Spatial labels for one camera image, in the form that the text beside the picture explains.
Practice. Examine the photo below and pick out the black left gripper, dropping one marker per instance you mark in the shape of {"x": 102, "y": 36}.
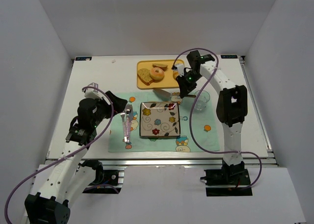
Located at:
{"x": 108, "y": 105}

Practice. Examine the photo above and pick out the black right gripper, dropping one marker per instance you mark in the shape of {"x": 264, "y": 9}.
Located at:
{"x": 185, "y": 84}

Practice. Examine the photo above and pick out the steel spatula wooden handle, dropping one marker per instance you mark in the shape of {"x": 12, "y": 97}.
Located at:
{"x": 167, "y": 94}

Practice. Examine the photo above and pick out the pink sugared donut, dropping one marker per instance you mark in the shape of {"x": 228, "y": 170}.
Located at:
{"x": 157, "y": 73}

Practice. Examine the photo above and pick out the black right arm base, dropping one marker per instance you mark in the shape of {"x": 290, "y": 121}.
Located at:
{"x": 228, "y": 181}

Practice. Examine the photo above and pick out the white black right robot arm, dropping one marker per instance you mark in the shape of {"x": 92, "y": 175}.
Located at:
{"x": 232, "y": 106}

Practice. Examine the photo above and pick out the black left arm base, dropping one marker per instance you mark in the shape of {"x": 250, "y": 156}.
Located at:
{"x": 106, "y": 181}

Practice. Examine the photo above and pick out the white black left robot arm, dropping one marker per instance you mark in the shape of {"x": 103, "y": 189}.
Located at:
{"x": 52, "y": 203}

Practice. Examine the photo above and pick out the striped orange bread roll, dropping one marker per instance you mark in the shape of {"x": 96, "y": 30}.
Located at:
{"x": 175, "y": 74}

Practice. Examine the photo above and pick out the small brown bread piece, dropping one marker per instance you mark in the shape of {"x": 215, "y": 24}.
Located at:
{"x": 161, "y": 66}

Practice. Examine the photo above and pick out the sliced loaf bread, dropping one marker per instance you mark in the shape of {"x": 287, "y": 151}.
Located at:
{"x": 144, "y": 76}

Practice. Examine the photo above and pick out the silver fork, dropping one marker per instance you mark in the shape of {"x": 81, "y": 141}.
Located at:
{"x": 124, "y": 126}

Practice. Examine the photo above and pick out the yellow plastic tray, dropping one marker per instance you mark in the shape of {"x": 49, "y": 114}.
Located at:
{"x": 167, "y": 82}

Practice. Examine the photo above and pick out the clear drinking glass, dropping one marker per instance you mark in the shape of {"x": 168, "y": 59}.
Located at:
{"x": 202, "y": 100}

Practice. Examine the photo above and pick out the square floral ceramic plate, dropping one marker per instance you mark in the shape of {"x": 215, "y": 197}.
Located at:
{"x": 159, "y": 120}

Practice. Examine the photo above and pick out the dark blue table label right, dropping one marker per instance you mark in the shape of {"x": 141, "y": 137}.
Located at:
{"x": 229, "y": 56}

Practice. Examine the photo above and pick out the dark blue table label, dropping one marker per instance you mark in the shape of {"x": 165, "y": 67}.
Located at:
{"x": 229, "y": 56}
{"x": 84, "y": 58}

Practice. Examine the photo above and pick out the mint green cartoon placemat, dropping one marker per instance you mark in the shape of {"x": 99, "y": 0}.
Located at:
{"x": 197, "y": 127}

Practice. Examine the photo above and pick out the dark blue table label left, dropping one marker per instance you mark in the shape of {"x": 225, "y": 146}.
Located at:
{"x": 84, "y": 58}

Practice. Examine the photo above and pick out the silver spoon pink handle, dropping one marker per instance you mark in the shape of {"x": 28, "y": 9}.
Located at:
{"x": 128, "y": 106}

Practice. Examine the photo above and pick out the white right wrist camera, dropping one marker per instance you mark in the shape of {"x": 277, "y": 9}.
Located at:
{"x": 179, "y": 68}

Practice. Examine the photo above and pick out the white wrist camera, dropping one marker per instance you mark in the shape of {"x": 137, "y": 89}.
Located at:
{"x": 92, "y": 91}
{"x": 179, "y": 68}

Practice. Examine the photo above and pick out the silver knife pink handle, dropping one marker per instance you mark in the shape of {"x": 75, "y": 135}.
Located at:
{"x": 129, "y": 118}

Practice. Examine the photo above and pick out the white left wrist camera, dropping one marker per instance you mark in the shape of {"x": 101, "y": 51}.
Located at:
{"x": 92, "y": 91}

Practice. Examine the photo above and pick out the aluminium frame rail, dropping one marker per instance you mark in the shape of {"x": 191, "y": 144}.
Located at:
{"x": 188, "y": 162}

